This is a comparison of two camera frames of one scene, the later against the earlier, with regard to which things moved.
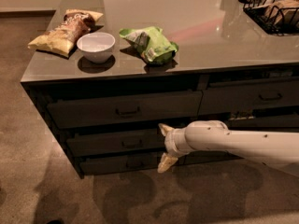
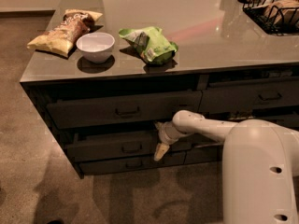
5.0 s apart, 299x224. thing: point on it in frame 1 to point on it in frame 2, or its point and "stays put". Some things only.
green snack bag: (152, 44) stays put
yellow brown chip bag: (62, 38) stays put
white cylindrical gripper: (169, 143) to (164, 134)
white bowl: (96, 47) stays put
